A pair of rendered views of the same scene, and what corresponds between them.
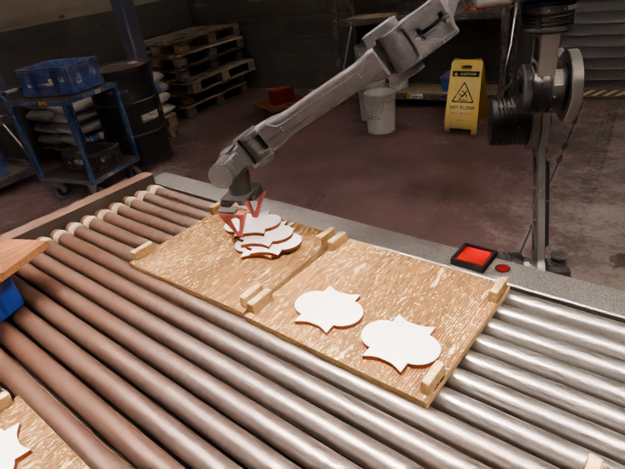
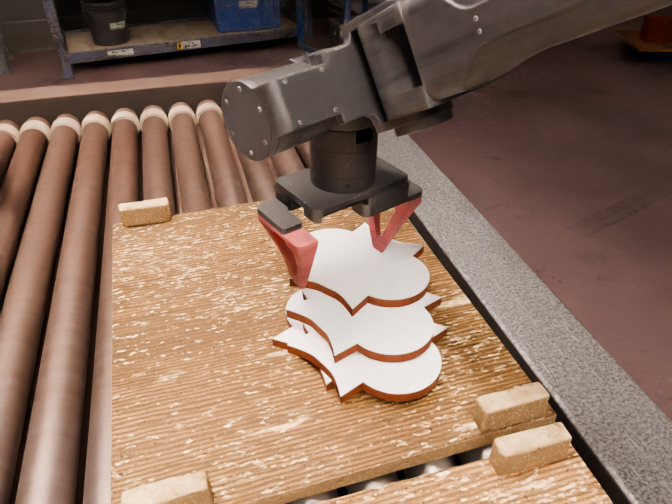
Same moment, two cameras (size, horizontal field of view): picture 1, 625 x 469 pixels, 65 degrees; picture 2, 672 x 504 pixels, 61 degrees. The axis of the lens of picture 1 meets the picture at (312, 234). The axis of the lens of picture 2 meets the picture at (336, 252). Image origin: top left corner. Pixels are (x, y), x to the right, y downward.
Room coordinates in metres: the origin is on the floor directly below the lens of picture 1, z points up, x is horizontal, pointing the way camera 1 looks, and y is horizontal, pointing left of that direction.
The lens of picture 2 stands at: (0.72, -0.07, 1.32)
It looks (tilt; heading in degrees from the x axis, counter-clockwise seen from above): 36 degrees down; 31
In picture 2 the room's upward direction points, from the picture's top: straight up
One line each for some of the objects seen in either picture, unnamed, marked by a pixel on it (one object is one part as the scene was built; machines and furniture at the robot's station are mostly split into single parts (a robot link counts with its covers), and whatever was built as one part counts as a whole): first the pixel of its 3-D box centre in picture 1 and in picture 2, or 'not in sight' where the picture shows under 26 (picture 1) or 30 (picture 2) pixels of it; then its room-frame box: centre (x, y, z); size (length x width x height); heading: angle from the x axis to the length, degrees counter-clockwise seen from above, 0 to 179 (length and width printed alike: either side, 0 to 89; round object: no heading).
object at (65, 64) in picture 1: (60, 76); not in sight; (4.07, 1.76, 0.96); 0.50 x 0.38 x 0.21; 70
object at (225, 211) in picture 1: (238, 217); (310, 240); (1.07, 0.17, 1.02); 0.07 x 0.07 x 0.09; 68
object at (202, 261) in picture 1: (233, 250); (291, 305); (1.08, 0.20, 0.93); 0.41 x 0.35 x 0.02; 48
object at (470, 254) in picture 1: (473, 258); not in sight; (0.91, -0.35, 0.92); 0.06 x 0.06 x 0.01; 47
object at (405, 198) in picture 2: (250, 204); (370, 215); (1.14, 0.15, 1.02); 0.07 x 0.07 x 0.09; 68
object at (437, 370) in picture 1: (432, 377); not in sight; (0.56, -0.16, 0.95); 0.06 x 0.02 x 0.03; 137
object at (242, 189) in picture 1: (239, 183); (343, 158); (1.11, 0.16, 1.10); 0.10 x 0.07 x 0.07; 158
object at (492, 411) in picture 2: (325, 235); (510, 406); (1.05, -0.03, 0.95); 0.06 x 0.02 x 0.03; 138
